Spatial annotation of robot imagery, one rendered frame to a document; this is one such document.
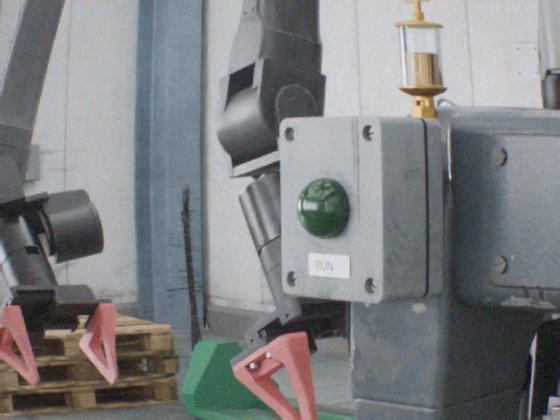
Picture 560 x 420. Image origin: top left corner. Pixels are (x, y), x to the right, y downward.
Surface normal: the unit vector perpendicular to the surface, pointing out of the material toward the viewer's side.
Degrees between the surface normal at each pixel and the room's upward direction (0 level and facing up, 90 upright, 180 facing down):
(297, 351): 82
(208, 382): 75
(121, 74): 90
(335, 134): 90
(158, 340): 90
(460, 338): 90
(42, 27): 62
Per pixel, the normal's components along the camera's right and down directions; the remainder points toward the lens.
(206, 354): -0.58, -0.64
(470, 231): -0.77, 0.04
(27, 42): 0.25, -0.46
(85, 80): 0.64, 0.04
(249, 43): -0.84, -0.20
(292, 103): 0.53, -0.16
